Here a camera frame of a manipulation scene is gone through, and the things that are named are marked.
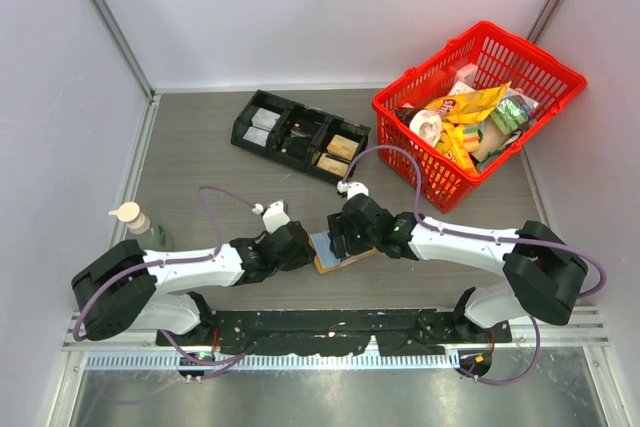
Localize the orange leather card holder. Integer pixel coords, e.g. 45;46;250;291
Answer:
310;231;378;274

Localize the green soap pump bottle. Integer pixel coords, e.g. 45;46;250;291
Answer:
108;201;173;252

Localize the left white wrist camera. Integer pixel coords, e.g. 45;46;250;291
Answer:
262;200;290;233

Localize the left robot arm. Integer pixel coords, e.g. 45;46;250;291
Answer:
71;221;315;345

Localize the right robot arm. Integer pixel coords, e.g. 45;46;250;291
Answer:
327;194;588;342

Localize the pink white carton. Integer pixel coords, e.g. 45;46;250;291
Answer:
455;63;479;87

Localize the tan card box upper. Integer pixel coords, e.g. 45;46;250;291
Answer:
326;135;359;160

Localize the red plastic shopping basket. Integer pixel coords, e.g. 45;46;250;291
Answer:
372;21;587;213

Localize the green foil snack packet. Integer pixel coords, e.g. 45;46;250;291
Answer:
490;94;531;134

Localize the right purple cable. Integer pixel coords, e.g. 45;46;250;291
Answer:
344;144;608;384

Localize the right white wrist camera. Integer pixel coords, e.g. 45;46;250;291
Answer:
336;180;369;200

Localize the white perforated cable duct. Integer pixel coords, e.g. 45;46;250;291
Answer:
84;350;459;371

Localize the black compartment tray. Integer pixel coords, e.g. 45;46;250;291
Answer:
231;90;371;184

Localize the white paper roll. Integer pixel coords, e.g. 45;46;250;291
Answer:
409;109;443;147

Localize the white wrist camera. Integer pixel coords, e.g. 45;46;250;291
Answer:
336;180;369;200
262;200;290;233

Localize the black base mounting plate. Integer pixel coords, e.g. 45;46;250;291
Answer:
172;309;512;357

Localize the white card box upper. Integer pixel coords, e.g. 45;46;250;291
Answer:
251;108;281;131

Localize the yellow chips bag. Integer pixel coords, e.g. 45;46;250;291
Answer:
426;82;510;177

